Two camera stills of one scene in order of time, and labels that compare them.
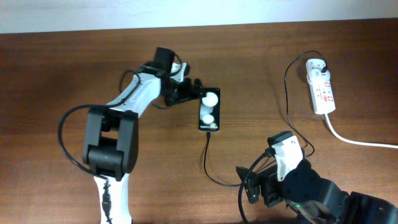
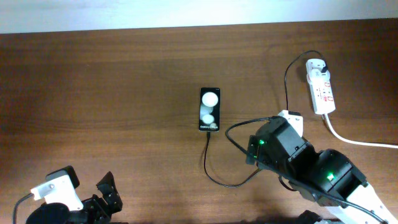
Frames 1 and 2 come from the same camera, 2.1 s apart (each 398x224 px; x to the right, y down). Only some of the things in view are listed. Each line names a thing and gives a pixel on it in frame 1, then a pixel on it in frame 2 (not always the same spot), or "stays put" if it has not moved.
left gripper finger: x=196 y=89 to x=111 y=194
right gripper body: x=275 y=189 to x=263 y=159
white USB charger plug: x=316 y=76 stays put
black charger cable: x=295 y=131 stays put
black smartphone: x=209 y=110 stays put
